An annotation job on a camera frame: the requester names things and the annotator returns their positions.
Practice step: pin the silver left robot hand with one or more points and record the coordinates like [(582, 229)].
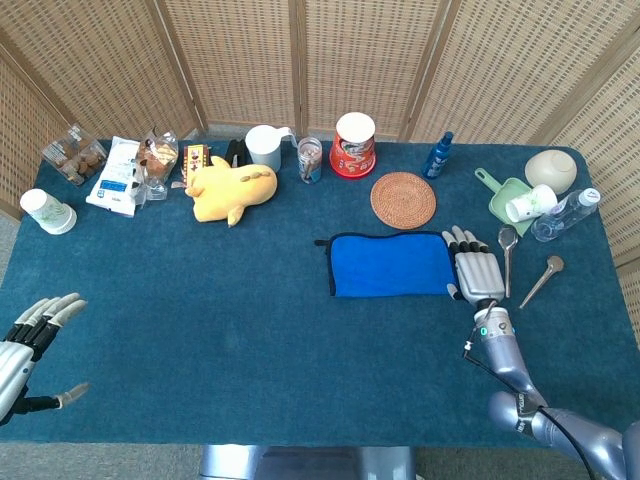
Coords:
[(15, 365)]

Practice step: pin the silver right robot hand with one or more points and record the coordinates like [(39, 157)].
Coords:
[(480, 272)]

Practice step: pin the grey and blue cloth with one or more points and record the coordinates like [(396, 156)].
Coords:
[(390, 265)]

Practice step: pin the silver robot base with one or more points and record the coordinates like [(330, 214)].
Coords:
[(300, 465)]

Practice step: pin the silver-blue right robot arm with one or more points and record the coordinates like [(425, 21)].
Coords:
[(505, 360)]

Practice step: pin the shiny metal spoon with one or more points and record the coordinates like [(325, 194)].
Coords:
[(507, 237)]

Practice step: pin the green plastic scoop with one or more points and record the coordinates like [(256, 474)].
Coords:
[(500, 202)]

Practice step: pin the brownish metal spoon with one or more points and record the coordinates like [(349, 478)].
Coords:
[(554, 263)]

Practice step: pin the white paper cup green print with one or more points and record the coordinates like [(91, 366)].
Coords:
[(530, 202), (47, 210)]

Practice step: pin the clear plastic water bottle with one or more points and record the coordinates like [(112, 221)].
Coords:
[(560, 217)]

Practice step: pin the round woven rattan coaster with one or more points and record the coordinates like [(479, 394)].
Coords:
[(402, 200)]

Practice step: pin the blue spray bottle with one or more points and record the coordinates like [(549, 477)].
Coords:
[(436, 160)]

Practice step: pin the beige bowl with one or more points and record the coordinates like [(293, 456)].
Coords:
[(550, 170)]

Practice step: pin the red instant noodle cup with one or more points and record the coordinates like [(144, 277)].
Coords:
[(352, 150)]

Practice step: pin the blue tablecloth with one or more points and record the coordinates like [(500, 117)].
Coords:
[(200, 300)]

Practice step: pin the clear jar of biscuit sticks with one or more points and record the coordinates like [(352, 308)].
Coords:
[(310, 160)]

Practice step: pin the white and blue snack packet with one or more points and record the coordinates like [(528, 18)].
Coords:
[(112, 180)]

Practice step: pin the clear plastic box of muffins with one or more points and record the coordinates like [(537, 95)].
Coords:
[(75, 157)]

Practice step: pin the clear bag of pastries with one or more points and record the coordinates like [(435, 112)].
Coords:
[(157, 160)]

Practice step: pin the yellow plush toy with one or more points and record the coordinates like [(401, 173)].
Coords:
[(235, 192)]

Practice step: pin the brown chocolate box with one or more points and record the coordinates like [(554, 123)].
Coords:
[(195, 160)]

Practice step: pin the black object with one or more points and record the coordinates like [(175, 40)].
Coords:
[(235, 152)]

